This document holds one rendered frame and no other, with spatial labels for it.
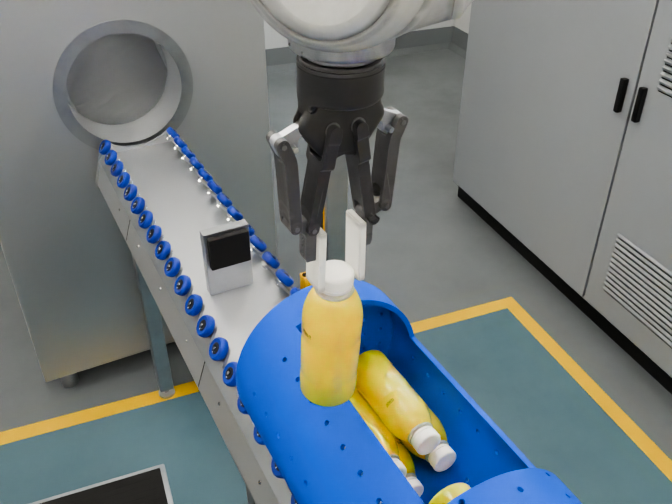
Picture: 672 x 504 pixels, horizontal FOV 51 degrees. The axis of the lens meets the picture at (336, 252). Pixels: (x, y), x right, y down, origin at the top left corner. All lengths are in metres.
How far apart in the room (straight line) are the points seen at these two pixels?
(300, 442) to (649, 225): 1.93
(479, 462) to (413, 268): 2.20
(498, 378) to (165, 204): 1.43
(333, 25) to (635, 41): 2.28
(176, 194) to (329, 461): 1.19
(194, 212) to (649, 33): 1.56
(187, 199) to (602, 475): 1.56
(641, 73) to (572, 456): 1.28
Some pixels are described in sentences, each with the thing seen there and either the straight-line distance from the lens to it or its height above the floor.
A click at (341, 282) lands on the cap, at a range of 0.70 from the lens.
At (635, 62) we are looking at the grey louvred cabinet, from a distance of 2.60.
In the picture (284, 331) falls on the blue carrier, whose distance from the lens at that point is 0.99.
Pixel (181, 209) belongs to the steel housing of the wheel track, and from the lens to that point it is 1.86.
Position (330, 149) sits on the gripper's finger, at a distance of 0.62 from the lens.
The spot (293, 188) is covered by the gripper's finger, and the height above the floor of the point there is 1.56.
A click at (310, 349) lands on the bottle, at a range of 0.76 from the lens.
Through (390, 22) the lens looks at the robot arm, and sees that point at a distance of 0.36.
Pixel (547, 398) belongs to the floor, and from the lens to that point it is 2.69.
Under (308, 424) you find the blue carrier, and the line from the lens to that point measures 0.91.
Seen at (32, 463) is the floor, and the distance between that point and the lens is 2.58.
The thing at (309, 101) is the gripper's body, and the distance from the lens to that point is 0.59.
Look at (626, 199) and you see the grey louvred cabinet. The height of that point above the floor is 0.61.
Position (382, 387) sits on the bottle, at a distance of 1.04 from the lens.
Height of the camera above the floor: 1.86
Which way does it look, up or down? 34 degrees down
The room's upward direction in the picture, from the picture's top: straight up
